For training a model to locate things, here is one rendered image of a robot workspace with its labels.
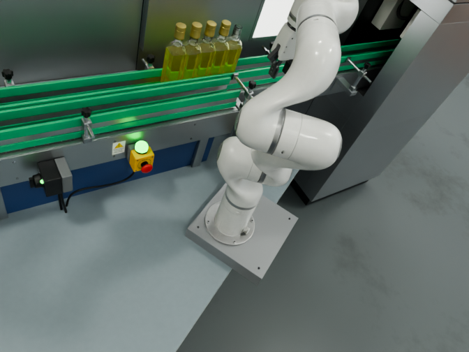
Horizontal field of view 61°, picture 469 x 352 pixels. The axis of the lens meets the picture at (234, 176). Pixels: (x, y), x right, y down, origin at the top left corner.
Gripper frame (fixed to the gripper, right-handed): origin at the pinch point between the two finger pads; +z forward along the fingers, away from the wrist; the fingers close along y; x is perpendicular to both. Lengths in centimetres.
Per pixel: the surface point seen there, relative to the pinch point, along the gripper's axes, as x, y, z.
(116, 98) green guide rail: -24, 42, 24
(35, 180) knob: -10, 71, 38
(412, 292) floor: 71, -121, 136
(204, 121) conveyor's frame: -14.5, 10.8, 33.4
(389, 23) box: -37, -107, 16
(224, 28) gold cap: -28.8, 2.5, 4.5
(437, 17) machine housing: -9, -90, -6
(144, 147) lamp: -10, 37, 34
